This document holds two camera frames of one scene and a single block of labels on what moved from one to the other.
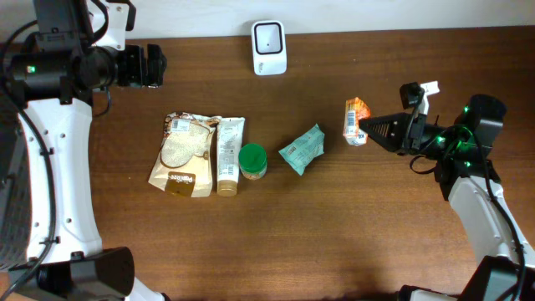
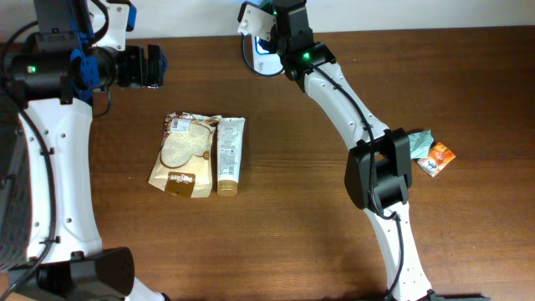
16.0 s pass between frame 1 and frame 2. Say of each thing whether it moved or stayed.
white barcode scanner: stayed
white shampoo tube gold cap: stayed
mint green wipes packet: moved
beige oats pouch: stayed
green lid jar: moved
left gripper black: stayed
